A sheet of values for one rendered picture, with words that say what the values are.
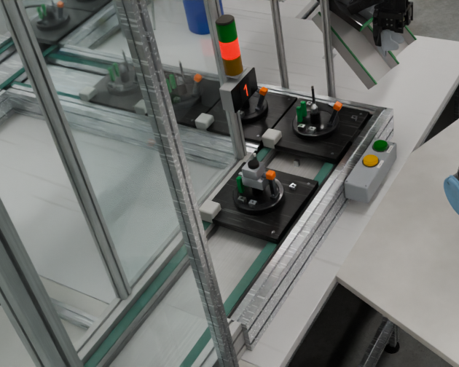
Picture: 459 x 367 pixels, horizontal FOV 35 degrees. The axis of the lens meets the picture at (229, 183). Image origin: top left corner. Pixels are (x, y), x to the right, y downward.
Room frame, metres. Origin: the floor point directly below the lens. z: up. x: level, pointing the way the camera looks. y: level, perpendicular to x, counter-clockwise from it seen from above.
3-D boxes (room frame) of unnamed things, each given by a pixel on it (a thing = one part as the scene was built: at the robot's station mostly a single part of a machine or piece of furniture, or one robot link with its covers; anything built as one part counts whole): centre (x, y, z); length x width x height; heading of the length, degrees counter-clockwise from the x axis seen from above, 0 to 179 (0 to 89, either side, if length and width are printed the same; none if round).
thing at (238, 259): (1.51, -0.08, 0.91); 0.84 x 0.28 x 0.10; 141
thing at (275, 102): (1.88, -0.10, 1.01); 0.24 x 0.24 x 0.13; 51
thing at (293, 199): (1.47, -0.07, 0.96); 0.24 x 0.24 x 0.02; 51
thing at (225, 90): (1.66, -0.07, 1.29); 0.12 x 0.05 x 0.25; 141
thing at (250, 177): (1.47, -0.06, 1.06); 0.08 x 0.04 x 0.07; 51
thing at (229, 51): (1.66, -0.07, 1.33); 0.05 x 0.05 x 0.05
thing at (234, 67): (1.66, -0.07, 1.28); 0.05 x 0.05 x 0.05
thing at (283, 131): (1.73, -0.29, 1.01); 0.24 x 0.24 x 0.13; 51
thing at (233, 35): (1.66, -0.07, 1.38); 0.05 x 0.05 x 0.05
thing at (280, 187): (1.47, -0.07, 0.98); 0.14 x 0.14 x 0.02
